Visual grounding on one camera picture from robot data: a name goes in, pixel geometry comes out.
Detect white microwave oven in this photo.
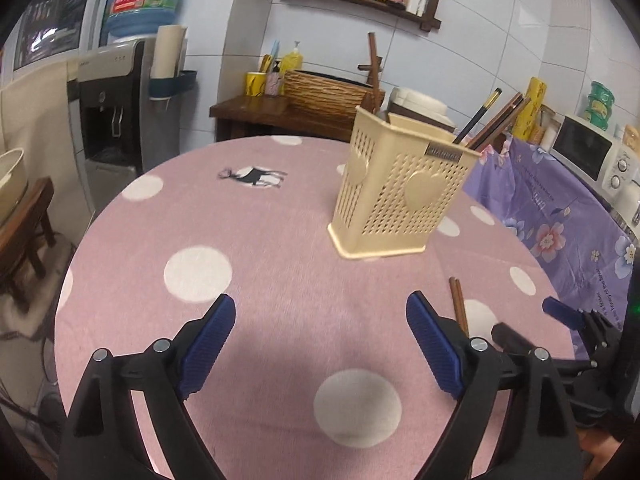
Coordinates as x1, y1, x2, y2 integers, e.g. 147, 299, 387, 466
550, 115, 639, 200

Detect yellow mug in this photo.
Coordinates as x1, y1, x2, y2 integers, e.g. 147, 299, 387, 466
244, 72, 267, 98

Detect black gold-band chopstick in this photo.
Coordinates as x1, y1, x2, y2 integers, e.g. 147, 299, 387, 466
452, 88, 502, 144

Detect purple floral cloth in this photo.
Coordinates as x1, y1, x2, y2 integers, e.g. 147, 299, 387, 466
464, 138, 639, 328

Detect white brown rice cooker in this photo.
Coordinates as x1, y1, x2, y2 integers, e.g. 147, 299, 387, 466
387, 87, 456, 133

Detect dark wooden counter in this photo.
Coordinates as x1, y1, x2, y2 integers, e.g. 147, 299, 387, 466
209, 96, 352, 142

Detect dark wooden chair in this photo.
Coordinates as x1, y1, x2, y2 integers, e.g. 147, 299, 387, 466
1, 177, 56, 312

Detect green stacked cups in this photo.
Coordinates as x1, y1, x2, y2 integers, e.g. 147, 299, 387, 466
582, 81, 615, 131

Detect bronze faucet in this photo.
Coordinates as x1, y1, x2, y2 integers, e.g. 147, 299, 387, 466
358, 32, 382, 114

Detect yellow soap bottle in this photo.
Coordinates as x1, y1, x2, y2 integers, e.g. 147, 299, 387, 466
280, 41, 304, 77

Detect window with frame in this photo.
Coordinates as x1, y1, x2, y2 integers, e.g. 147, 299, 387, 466
1, 0, 106, 86

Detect woven basin sink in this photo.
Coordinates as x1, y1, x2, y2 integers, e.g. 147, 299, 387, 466
283, 70, 385, 126

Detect yellow roll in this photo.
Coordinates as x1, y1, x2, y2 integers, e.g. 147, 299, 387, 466
511, 77, 548, 141

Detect pink polka dot tablecloth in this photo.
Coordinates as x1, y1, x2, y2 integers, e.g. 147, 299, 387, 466
54, 138, 573, 479

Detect water dispenser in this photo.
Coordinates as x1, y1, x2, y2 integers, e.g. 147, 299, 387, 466
77, 36, 181, 212

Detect cream cooking pot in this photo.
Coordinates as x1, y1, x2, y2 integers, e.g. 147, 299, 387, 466
0, 148, 28, 226

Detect cream plastic utensil holder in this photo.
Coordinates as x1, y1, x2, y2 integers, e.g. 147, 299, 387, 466
328, 106, 480, 259

